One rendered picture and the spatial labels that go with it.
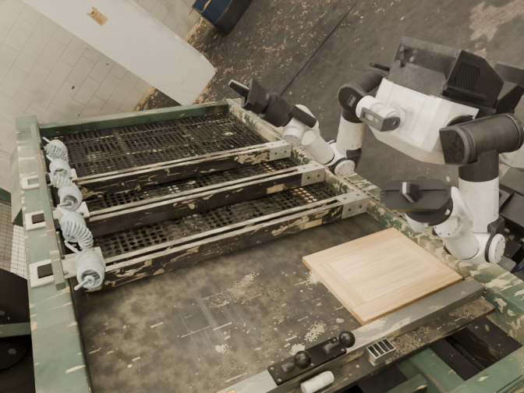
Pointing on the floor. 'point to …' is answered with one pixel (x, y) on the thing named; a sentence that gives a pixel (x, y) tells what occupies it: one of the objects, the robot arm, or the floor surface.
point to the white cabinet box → (134, 43)
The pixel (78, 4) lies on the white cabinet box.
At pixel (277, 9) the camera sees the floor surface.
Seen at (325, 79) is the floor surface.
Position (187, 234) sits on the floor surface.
